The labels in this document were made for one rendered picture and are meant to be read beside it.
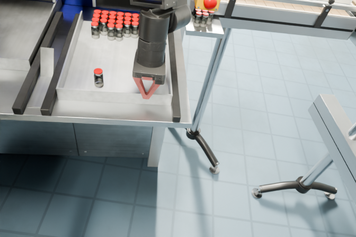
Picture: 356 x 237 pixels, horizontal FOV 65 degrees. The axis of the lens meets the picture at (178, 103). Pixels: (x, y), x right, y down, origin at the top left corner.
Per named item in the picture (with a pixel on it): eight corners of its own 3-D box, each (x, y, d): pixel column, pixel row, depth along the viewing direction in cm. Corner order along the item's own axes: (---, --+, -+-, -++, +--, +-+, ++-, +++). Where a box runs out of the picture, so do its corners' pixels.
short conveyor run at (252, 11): (180, 25, 102) (188, -18, 91) (178, 3, 112) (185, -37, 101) (349, 42, 112) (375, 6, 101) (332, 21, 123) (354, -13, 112)
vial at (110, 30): (107, 36, 84) (107, 22, 80) (115, 36, 84) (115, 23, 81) (107, 40, 82) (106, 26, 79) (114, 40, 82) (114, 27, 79)
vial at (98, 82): (95, 81, 70) (94, 67, 67) (104, 82, 70) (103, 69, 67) (94, 87, 68) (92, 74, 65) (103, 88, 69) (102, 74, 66)
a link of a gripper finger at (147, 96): (160, 88, 69) (166, 54, 64) (160, 106, 64) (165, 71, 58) (133, 85, 68) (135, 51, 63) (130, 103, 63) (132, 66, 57)
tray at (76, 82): (81, 20, 87) (80, 10, 85) (165, 28, 91) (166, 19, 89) (58, 99, 64) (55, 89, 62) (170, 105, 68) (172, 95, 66)
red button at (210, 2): (201, 3, 87) (204, -9, 84) (213, 5, 87) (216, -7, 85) (202, 10, 84) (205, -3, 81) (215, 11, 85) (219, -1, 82)
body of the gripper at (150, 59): (164, 58, 65) (168, 28, 60) (163, 83, 57) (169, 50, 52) (136, 55, 64) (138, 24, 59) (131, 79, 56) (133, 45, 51)
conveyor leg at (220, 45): (184, 129, 168) (215, 12, 113) (198, 130, 169) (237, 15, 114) (185, 142, 161) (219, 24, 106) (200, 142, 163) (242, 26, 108)
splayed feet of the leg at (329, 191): (249, 187, 156) (258, 174, 146) (330, 188, 164) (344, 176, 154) (252, 200, 151) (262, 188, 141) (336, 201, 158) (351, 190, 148)
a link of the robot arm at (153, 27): (134, 5, 51) (159, 15, 49) (156, -1, 56) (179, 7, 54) (132, 40, 55) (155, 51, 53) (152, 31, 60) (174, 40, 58)
